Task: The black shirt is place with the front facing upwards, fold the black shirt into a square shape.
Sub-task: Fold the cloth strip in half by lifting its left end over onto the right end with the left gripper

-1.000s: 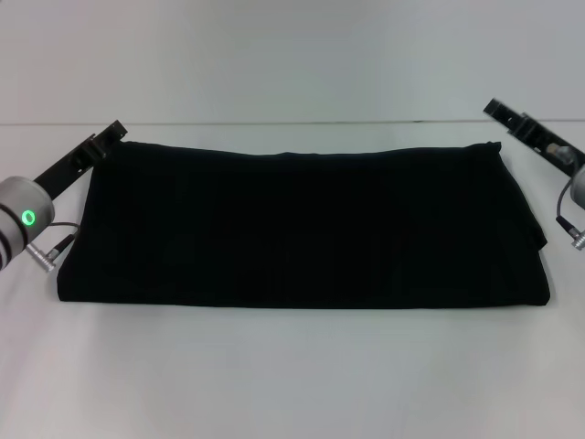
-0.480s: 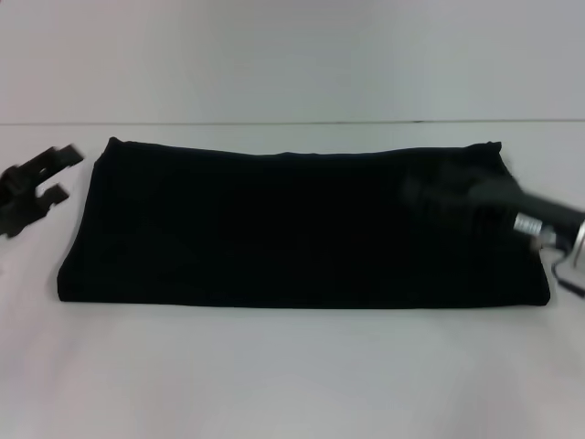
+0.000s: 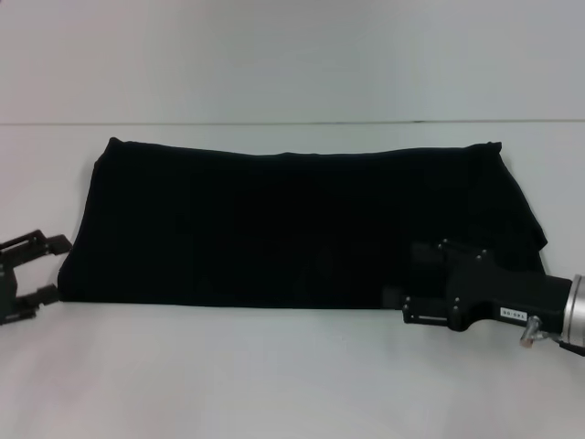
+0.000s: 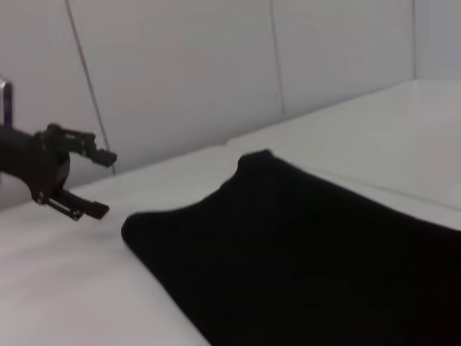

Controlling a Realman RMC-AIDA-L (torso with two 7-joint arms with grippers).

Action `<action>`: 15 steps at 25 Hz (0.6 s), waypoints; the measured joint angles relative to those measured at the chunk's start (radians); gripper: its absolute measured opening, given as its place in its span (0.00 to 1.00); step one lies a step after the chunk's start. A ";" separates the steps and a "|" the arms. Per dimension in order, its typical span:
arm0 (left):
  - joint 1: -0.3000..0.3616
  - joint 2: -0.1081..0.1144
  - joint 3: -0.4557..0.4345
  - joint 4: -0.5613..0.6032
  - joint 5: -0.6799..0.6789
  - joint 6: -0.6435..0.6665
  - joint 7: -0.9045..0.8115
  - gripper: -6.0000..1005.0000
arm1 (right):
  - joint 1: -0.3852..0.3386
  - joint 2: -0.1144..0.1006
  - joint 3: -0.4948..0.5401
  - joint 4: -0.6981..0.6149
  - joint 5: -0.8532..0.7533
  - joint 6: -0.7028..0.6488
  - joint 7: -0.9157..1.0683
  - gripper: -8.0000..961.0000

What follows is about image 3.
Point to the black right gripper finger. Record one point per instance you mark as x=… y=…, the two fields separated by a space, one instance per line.
x=393 y=297
x=425 y=253

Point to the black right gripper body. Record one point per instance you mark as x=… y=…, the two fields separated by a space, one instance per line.
x=503 y=292

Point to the white and silver right arm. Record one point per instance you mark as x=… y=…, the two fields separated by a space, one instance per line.
x=576 y=311

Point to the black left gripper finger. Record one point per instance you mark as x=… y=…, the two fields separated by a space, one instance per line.
x=57 y=243
x=43 y=295

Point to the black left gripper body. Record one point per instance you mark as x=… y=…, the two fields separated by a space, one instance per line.
x=7 y=288

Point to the black shirt with FREE print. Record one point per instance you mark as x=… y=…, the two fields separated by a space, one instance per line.
x=292 y=228

